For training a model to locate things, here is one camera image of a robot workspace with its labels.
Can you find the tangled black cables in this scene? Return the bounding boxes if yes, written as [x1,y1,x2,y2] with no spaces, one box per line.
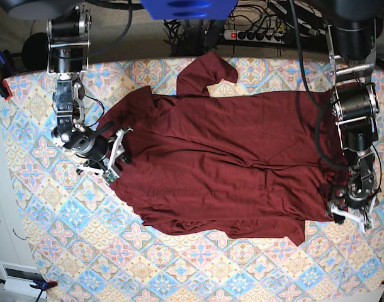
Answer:
[162,0,306,57]

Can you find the blue plastic box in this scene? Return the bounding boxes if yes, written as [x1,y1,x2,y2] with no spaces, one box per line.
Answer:
[141,0,237,20]

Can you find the black round stool base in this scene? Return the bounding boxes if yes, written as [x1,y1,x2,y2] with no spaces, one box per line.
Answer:
[21,33,48,71]

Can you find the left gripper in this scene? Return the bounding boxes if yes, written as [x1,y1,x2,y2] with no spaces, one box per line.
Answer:
[325,186,378,233]

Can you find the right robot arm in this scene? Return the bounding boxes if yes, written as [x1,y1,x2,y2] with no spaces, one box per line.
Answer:
[0,1,132,185]

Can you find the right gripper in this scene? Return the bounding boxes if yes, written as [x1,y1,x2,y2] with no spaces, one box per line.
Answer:
[76,125,133,185]

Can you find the white power strip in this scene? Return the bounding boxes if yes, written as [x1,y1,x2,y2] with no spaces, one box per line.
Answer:
[223,30,283,43]

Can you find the maroon t-shirt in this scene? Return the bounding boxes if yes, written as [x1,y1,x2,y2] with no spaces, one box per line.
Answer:
[99,52,348,245]

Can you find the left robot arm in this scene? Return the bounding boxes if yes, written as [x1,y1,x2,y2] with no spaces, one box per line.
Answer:
[308,1,384,232]

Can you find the patterned tablecloth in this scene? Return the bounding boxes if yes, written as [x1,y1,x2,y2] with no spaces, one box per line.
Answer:
[0,71,384,301]

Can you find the blue clamp front left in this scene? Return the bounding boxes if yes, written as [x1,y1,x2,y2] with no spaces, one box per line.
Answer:
[0,276,58,302]

